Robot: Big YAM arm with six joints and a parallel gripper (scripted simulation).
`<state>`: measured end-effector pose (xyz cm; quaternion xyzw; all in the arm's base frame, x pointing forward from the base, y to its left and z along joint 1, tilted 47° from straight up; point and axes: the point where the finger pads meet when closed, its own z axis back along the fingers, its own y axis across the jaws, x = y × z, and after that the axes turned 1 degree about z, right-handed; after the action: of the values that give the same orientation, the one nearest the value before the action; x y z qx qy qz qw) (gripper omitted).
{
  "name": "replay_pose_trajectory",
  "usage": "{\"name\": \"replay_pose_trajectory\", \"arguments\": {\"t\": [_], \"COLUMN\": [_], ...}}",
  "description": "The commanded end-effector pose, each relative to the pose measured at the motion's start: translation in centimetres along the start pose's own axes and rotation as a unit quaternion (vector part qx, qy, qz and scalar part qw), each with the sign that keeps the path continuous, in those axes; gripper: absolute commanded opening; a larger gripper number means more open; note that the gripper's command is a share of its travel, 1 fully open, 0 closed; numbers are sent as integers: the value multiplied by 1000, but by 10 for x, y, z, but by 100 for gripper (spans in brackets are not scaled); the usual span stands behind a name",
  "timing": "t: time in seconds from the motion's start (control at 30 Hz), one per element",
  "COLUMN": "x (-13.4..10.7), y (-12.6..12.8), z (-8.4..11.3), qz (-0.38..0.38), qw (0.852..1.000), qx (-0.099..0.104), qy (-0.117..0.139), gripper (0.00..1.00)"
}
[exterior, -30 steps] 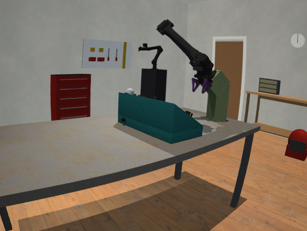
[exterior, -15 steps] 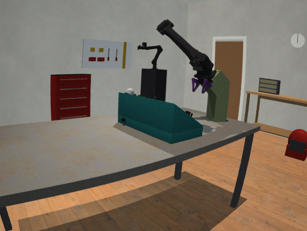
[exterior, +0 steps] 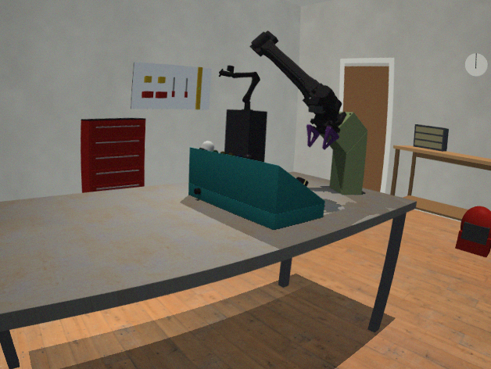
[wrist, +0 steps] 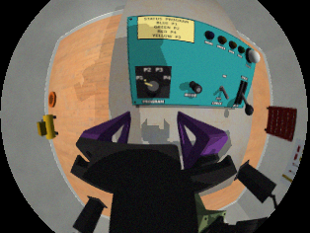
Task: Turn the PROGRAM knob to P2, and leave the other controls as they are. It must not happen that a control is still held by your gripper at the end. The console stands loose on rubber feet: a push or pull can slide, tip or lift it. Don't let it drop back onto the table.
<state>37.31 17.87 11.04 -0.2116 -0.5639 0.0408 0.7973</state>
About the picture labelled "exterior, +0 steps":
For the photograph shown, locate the teal console panel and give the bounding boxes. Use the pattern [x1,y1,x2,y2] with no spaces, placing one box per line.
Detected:
[188,141,325,230]

